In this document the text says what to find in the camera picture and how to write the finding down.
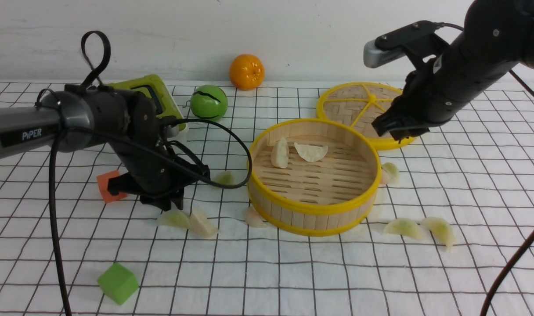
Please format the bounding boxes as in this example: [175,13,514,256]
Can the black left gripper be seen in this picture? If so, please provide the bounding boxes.
[96,87,210,211]

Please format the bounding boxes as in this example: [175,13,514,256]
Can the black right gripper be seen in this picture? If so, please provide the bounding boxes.
[372,66,474,141]

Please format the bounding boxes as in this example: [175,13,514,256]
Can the green pink dumpling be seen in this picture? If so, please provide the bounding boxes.
[381,162,400,185]

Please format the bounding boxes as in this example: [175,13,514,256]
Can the pale green dumpling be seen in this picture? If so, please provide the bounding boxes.
[213,170,235,186]

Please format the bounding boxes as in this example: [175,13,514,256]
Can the white plain dumpling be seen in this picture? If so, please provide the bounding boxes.
[294,143,328,163]

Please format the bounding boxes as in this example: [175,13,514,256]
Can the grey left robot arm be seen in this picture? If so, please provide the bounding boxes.
[0,85,209,211]

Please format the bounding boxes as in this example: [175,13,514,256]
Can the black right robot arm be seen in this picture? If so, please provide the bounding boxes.
[364,0,534,141]

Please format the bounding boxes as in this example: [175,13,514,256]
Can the woven bamboo steamer lid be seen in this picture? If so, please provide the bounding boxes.
[316,82,415,151]

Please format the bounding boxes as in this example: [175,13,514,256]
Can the bamboo steamer tray yellow rim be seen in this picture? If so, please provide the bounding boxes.
[247,118,382,237]

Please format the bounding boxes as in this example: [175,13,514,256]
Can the orange foam cube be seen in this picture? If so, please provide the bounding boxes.
[96,170,128,204]

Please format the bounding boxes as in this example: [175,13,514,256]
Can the green foam cube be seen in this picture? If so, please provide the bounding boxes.
[97,262,139,305]

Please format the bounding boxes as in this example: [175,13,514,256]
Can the green lidded white box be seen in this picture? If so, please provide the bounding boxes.
[107,74,189,141]

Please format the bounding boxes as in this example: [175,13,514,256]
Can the green ball black stripes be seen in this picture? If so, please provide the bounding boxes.
[189,85,228,121]

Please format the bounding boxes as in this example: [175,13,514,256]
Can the orange mandarin fruit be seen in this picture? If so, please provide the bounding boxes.
[229,54,265,90]

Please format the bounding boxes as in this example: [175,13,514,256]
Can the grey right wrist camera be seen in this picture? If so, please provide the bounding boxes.
[363,40,405,68]

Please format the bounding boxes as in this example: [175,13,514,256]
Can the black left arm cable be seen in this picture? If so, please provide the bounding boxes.
[34,30,253,316]

